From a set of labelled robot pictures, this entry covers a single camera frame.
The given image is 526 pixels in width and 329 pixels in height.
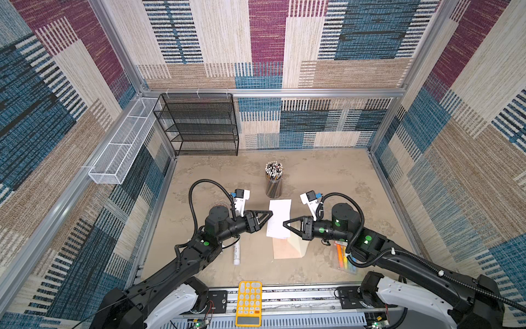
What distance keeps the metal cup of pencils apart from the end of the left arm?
0.24 metres

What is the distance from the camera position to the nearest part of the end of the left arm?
2.16ft

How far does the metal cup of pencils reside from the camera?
90 centimetres
